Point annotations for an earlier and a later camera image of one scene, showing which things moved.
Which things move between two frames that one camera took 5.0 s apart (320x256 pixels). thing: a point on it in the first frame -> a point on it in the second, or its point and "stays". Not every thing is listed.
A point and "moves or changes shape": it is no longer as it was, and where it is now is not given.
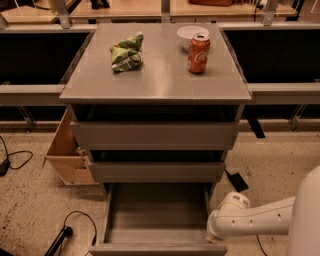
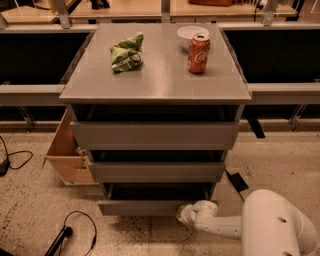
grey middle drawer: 158,166 stays
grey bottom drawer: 157,219 moves or changes shape
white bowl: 185,35 stays
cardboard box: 68,161 stays
